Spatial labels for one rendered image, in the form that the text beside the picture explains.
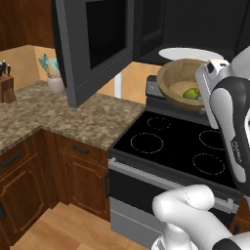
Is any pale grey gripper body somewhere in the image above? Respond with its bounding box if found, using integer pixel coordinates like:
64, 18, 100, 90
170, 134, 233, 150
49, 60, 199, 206
194, 62, 221, 130

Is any green lime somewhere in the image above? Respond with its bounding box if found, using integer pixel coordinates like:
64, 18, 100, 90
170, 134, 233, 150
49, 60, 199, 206
182, 87, 200, 101

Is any wooden bowl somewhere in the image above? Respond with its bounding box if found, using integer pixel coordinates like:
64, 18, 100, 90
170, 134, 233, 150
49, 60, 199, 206
156, 58, 213, 112

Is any white microwave turntable plate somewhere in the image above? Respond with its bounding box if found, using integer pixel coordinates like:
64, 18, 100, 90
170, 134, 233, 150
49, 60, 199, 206
157, 47, 226, 63

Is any black microwave oven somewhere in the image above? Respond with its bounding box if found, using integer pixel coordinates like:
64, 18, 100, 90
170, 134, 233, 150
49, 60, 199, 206
132, 0, 250, 66

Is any black microwave door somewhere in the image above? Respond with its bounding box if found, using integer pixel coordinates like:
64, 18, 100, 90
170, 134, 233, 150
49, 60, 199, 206
54, 0, 135, 109

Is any brown wooden cupboard door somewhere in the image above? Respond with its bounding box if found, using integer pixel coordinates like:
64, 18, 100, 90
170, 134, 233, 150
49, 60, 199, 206
0, 155, 51, 246
229, 194, 250, 236
58, 151, 110, 221

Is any black and silver stove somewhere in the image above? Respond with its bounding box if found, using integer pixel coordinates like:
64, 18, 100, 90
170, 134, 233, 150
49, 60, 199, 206
107, 74, 244, 249

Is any brown wooden drawer front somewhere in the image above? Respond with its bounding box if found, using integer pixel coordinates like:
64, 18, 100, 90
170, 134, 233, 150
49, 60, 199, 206
0, 139, 37, 179
54, 134, 109, 165

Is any white utensil pot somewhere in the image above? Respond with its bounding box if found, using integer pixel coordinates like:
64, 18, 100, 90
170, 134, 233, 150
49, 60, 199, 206
46, 75, 66, 95

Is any wooden knife block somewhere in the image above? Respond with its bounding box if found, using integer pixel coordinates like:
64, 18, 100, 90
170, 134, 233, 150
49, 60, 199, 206
0, 60, 18, 104

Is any silver oven door handle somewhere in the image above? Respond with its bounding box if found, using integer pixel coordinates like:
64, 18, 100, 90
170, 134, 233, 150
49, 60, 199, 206
107, 157, 239, 215

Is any black drawer handle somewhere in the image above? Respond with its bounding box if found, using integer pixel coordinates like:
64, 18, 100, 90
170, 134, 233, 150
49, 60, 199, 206
71, 145, 91, 155
0, 152, 22, 168

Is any brown wooden wall cupboard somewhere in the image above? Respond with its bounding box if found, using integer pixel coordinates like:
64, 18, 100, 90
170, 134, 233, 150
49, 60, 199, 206
0, 0, 57, 52

